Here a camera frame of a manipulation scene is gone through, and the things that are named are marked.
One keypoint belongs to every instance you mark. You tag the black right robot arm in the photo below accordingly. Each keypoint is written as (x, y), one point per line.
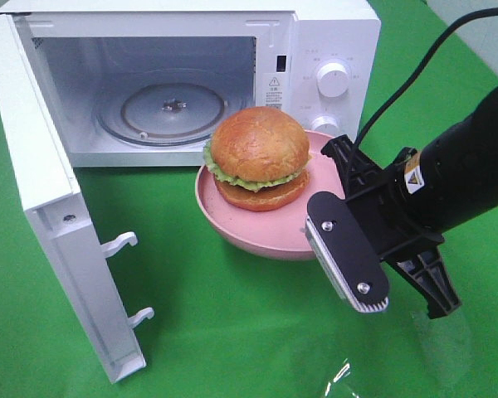
(455, 177)

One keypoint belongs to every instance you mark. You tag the white microwave door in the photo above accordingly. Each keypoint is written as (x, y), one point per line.
(52, 201)

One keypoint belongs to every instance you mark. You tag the pink round plate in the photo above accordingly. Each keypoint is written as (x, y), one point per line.
(277, 234)

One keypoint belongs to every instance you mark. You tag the upper white power knob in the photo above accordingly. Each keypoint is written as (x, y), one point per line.
(332, 79)

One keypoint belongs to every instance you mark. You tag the white microwave oven body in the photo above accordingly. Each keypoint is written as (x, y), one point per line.
(78, 46)

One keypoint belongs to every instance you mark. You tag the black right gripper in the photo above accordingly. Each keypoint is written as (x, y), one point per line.
(377, 197)

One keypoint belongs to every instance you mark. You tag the burger with lettuce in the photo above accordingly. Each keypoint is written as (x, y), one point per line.
(258, 159)

